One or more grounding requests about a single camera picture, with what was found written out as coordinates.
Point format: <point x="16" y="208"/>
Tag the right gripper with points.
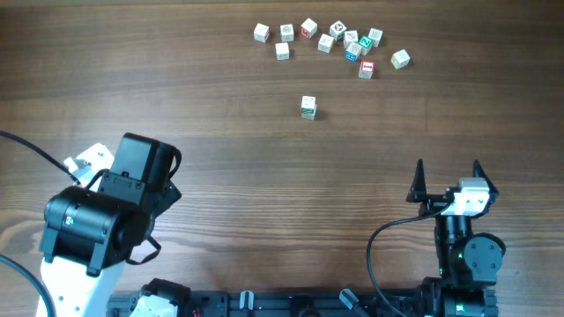
<point x="433" y="202"/>

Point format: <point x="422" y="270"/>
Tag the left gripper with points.
<point x="166" y="199"/>

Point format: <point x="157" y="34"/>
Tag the wooden block number two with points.
<point x="308" y="115"/>

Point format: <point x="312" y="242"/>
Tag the wooden block green side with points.
<point x="308" y="104"/>

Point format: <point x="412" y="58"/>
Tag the wooden block red letter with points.
<point x="308" y="28"/>

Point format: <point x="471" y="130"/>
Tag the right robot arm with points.
<point x="468" y="261"/>

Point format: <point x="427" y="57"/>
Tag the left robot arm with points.
<point x="92" y="228"/>

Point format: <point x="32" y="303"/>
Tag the wooden block yellow side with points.
<point x="400" y="59"/>

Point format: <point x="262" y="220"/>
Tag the wooden block red I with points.
<point x="367" y="69"/>

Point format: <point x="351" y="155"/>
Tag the wooden block blue side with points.
<point x="352" y="52"/>

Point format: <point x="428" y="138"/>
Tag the wooden block green Z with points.
<point x="366" y="44"/>

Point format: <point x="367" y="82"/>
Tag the wooden block pale green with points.
<point x="375" y="35"/>

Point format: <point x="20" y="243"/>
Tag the wooden block with sketch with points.
<point x="350" y="37"/>

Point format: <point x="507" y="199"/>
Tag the plain wooden block far left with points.
<point x="261" y="32"/>

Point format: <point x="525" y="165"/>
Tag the plain wooden block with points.
<point x="261" y="32"/>
<point x="282" y="51"/>

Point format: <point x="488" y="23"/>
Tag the wooden block letter W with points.
<point x="325" y="43"/>

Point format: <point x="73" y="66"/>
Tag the plain wooden block centre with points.
<point x="282" y="51"/>

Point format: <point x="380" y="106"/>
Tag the wooden block dark picture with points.
<point x="337" y="30"/>

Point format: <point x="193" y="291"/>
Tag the wooden block with face drawing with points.
<point x="287" y="33"/>

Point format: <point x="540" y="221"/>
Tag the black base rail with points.
<point x="287" y="304"/>

